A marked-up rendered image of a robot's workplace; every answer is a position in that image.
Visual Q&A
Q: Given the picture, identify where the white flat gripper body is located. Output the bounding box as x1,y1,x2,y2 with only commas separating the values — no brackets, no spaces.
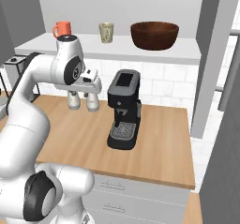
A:
55,76,103,96

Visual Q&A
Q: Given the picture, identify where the grey cabinet shelf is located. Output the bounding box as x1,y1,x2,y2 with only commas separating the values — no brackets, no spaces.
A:
13,32,202,66

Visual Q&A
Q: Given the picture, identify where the grey short cabinet door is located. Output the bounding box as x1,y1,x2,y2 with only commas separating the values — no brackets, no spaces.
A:
0,0,47,67

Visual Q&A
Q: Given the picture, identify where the grey tall cabinet door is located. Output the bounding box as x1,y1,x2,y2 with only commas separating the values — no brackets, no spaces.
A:
189,0,240,140

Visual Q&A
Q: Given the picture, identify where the black coffee machine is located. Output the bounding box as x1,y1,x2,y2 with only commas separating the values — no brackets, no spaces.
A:
106,68,143,151

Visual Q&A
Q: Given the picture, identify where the beige patterned cup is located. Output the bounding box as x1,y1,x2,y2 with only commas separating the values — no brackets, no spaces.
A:
98,22,115,44

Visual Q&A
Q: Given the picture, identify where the orange mug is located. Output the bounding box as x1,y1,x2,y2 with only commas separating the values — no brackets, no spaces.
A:
52,21,73,40

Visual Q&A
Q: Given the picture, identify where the brown wooden bowl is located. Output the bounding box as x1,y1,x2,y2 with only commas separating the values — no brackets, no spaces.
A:
129,21,180,52

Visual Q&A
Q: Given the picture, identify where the grey shallow drawer front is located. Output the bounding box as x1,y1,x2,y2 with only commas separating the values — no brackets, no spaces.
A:
91,172,191,207

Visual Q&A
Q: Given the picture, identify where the grey deep drawer front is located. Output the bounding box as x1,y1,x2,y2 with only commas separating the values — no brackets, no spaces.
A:
82,189,189,224

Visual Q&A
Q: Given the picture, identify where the grey fridge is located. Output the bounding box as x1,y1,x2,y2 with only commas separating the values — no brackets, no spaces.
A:
199,30,240,224

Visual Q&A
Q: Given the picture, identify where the grey stove with black frame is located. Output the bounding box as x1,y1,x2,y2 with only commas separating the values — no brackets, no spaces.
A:
2,52,42,104

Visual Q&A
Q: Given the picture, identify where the short silver drawer handle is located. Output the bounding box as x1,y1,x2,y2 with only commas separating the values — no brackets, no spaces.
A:
99,182,127,192
102,203,127,214

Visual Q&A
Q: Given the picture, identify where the grey fridge handle bar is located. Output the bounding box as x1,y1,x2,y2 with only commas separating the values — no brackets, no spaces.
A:
217,28,240,112

